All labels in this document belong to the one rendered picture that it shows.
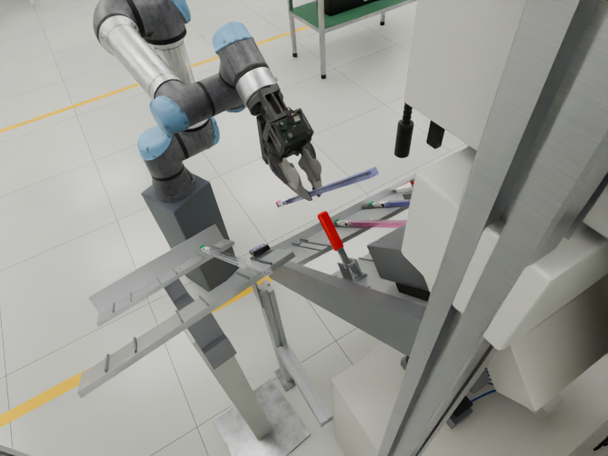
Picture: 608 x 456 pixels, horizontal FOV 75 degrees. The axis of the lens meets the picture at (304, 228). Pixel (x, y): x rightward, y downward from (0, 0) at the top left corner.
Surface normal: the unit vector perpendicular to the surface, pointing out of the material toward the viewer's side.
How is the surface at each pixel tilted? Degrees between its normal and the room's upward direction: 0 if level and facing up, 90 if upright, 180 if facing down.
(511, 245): 90
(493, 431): 0
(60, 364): 0
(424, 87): 90
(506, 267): 90
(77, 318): 0
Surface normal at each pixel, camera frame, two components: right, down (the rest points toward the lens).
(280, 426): -0.07, -0.64
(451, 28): -0.85, 0.44
